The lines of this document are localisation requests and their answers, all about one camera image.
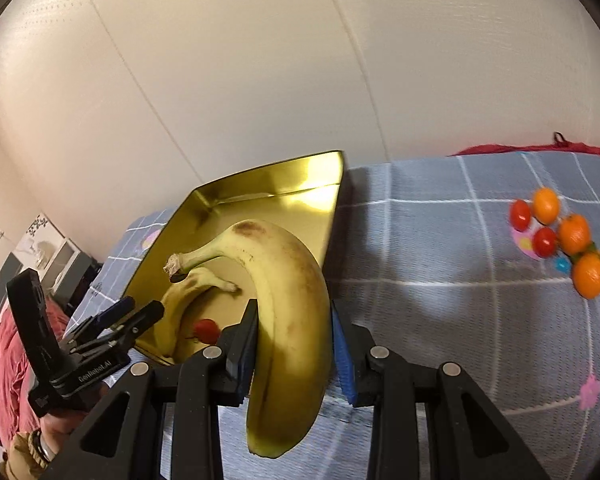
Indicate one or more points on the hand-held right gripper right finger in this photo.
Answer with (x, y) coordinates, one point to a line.
(342, 360)

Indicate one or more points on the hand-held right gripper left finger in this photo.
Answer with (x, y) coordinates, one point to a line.
(247, 360)

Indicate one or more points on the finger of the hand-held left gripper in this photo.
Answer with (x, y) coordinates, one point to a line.
(115, 309)
(142, 316)

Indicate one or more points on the red cherry tomato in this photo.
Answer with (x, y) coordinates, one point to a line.
(545, 241)
(205, 330)
(520, 214)

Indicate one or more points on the yellow banana with brown patch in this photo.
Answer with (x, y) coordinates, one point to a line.
(290, 310)

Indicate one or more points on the gold metal tin box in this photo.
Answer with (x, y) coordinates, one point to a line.
(280, 210)

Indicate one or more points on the orange mandarin with stem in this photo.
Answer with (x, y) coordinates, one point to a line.
(575, 234)
(590, 275)

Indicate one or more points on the person's left hand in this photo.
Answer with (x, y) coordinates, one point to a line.
(62, 427)

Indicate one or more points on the grey cabinet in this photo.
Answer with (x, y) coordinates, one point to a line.
(72, 270)

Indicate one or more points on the red quilt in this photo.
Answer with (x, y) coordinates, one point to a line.
(5, 375)

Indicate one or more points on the wrist watch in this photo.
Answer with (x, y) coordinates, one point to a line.
(42, 447)

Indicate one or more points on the blue checked printed blanket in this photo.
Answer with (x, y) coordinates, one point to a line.
(430, 310)

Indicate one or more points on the red cloth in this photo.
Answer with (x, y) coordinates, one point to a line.
(505, 149)

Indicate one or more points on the black loop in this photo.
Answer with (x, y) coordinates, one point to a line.
(559, 137)

